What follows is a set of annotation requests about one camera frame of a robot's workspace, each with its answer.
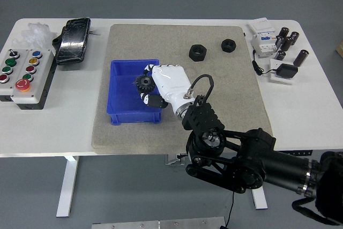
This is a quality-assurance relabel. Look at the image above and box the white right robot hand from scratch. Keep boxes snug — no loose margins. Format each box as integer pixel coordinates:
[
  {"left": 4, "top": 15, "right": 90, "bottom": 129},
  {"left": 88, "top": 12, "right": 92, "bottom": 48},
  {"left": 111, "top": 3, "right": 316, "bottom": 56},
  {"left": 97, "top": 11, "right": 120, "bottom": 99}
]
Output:
[{"left": 140, "top": 63, "right": 194, "bottom": 114}]

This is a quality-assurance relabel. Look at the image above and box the black metal gear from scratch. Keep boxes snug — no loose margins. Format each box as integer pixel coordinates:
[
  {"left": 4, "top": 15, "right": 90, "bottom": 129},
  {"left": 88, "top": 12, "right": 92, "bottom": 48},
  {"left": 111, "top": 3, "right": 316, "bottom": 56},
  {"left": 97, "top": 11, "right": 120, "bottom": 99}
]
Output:
[{"left": 133, "top": 75, "right": 156, "bottom": 95}]

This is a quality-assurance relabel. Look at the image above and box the large black hex nut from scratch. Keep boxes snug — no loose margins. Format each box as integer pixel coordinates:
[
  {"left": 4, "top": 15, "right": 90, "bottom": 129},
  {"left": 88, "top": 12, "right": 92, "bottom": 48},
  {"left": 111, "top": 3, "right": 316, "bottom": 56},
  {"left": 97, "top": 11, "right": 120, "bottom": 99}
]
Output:
[{"left": 188, "top": 43, "right": 207, "bottom": 62}]

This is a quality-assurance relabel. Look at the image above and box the small black hex nut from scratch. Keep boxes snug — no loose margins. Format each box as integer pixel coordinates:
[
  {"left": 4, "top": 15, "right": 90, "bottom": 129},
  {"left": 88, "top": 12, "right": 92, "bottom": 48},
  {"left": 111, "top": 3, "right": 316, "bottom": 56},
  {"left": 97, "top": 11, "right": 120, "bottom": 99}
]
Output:
[{"left": 221, "top": 39, "right": 236, "bottom": 53}]

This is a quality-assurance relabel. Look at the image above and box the white emergency-stop button box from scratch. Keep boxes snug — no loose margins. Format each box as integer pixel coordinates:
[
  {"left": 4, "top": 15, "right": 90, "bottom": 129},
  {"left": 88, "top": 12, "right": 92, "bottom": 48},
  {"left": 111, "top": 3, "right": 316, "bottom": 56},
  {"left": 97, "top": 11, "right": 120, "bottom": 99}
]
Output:
[{"left": 10, "top": 49, "right": 56, "bottom": 110}]

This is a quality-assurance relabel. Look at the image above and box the blue plastic bin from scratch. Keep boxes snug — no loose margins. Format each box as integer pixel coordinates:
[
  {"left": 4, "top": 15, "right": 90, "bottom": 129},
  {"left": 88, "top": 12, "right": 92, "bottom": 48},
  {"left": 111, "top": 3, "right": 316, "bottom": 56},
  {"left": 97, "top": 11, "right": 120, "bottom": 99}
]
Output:
[{"left": 106, "top": 58, "right": 163, "bottom": 125}]

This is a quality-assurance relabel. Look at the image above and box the grey-brown mat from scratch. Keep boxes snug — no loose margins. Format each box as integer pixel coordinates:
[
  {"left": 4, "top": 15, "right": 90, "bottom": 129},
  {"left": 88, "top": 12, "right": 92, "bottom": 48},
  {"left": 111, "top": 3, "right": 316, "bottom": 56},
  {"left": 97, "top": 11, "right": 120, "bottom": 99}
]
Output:
[{"left": 91, "top": 24, "right": 274, "bottom": 156}]

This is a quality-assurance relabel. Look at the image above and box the white circuit breaker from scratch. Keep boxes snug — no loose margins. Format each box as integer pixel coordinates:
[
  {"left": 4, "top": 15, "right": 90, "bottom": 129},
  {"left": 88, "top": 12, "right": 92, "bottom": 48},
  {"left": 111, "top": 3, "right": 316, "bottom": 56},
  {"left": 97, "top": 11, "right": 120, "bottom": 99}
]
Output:
[{"left": 247, "top": 18, "right": 278, "bottom": 58}]

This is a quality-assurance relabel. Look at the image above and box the white flat block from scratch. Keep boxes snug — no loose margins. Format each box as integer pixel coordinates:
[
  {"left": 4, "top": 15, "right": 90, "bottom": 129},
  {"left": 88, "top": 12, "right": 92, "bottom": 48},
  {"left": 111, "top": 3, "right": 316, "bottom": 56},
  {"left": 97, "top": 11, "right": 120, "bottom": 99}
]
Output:
[{"left": 267, "top": 58, "right": 294, "bottom": 86}]

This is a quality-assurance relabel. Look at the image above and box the black wrapped pedal device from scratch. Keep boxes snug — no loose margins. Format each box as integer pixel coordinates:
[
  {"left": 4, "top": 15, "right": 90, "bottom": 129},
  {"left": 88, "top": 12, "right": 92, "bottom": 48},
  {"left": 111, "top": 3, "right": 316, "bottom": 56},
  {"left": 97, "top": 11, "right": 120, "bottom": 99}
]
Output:
[{"left": 52, "top": 17, "right": 92, "bottom": 66}]

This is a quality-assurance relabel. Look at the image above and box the crumpled clear plastic bag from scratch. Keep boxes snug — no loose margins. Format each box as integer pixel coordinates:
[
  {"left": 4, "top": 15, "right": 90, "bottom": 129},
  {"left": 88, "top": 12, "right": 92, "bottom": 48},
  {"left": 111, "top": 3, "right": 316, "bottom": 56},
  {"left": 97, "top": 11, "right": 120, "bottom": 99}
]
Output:
[{"left": 12, "top": 21, "right": 54, "bottom": 51}]

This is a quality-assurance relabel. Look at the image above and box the silver metal plate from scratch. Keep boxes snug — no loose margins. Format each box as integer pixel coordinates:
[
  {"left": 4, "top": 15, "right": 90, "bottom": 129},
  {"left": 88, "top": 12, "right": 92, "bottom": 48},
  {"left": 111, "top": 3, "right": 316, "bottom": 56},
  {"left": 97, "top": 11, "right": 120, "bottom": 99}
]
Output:
[{"left": 91, "top": 217, "right": 228, "bottom": 229}]

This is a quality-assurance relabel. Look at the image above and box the white right table leg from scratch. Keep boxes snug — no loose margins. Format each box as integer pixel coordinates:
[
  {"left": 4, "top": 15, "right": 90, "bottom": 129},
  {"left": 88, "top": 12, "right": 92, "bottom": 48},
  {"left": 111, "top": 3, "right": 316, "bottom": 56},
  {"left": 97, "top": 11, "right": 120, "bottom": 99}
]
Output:
[{"left": 251, "top": 188, "right": 269, "bottom": 210}]

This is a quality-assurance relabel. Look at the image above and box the white table leg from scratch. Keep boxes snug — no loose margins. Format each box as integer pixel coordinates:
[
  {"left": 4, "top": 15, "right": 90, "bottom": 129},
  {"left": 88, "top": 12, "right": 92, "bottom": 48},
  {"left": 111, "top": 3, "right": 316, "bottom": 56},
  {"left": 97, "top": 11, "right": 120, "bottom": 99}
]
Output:
[
  {"left": 55, "top": 156, "right": 79, "bottom": 218},
  {"left": 251, "top": 188, "right": 269, "bottom": 210}
]

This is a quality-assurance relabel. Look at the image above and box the white left table leg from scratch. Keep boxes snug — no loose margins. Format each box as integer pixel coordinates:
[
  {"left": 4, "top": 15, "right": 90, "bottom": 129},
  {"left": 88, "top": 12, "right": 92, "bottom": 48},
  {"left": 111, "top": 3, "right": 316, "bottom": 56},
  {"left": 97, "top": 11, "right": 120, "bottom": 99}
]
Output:
[{"left": 55, "top": 156, "right": 79, "bottom": 218}]

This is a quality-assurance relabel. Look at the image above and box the grey table centre bracket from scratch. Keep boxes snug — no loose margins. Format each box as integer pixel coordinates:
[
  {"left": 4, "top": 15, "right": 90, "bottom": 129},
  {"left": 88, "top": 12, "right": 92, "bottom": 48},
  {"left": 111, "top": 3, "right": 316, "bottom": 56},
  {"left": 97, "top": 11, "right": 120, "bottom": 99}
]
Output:
[{"left": 165, "top": 154, "right": 186, "bottom": 166}]

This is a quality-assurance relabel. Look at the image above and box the black puck cord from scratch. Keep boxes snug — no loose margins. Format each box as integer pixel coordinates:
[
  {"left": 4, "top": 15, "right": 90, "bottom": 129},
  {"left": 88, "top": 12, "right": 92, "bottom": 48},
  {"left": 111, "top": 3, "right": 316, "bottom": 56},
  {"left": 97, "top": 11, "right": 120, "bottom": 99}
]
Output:
[{"left": 251, "top": 49, "right": 278, "bottom": 77}]

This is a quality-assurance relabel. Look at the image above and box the thin black floor cable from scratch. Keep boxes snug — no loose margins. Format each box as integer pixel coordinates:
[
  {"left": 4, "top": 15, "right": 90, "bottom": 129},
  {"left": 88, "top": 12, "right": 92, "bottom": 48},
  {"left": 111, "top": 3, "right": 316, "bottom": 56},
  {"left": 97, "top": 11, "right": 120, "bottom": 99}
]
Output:
[{"left": 221, "top": 191, "right": 236, "bottom": 229}]

